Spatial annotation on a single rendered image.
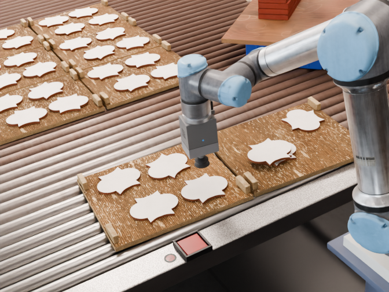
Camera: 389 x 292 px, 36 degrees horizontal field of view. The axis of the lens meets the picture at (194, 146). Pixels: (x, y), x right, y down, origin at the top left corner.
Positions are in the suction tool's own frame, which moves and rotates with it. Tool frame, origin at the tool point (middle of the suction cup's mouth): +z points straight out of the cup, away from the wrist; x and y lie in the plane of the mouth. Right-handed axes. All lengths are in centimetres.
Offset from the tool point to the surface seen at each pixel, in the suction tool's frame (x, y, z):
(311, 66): -54, -64, 9
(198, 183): -2.5, 0.9, 8.1
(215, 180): -1.5, -4.0, 8.1
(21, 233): -7, 52, 11
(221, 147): -17.8, -12.5, 8.9
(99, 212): -3.4, 30.0, 8.9
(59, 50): -123, 21, 9
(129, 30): -127, -12, 9
